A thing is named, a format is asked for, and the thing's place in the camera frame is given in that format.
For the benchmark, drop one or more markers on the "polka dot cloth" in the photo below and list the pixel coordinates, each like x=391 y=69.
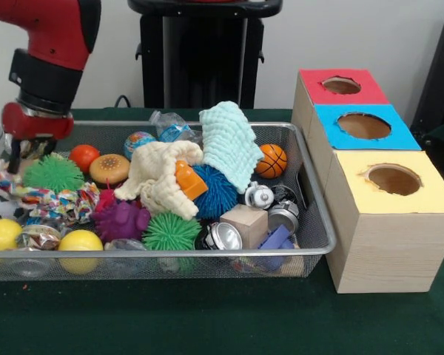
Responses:
x=52 y=203

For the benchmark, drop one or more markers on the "orange basketball toy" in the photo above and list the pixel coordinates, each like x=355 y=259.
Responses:
x=272 y=161

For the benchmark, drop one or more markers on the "red ball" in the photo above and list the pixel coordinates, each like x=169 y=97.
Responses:
x=85 y=158

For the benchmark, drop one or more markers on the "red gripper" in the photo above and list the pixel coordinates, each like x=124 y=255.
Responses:
x=37 y=127

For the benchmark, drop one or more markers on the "cream knitted cloth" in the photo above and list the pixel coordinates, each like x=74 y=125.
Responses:
x=159 y=177

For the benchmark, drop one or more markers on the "blue spiky ball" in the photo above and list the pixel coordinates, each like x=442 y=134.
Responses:
x=216 y=194

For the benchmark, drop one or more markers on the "purple rubber toy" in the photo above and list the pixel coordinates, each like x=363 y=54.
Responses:
x=122 y=220

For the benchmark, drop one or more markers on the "wooden cube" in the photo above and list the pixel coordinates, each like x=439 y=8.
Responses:
x=246 y=225

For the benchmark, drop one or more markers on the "wooden box with three holes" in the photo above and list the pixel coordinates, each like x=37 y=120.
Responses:
x=388 y=251

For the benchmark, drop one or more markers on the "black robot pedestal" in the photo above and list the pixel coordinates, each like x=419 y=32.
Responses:
x=207 y=55

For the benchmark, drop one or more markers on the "dark green table cloth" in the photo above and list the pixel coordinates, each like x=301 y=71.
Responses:
x=207 y=318

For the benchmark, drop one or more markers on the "mint green cloth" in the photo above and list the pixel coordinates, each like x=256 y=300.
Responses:
x=229 y=144

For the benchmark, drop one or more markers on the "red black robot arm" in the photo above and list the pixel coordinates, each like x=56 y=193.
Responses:
x=59 y=29

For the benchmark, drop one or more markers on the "silver mesh bin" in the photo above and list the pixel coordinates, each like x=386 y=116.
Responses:
x=133 y=267

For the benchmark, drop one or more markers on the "green spiky ball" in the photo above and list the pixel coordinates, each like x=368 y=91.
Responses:
x=172 y=231
x=53 y=174

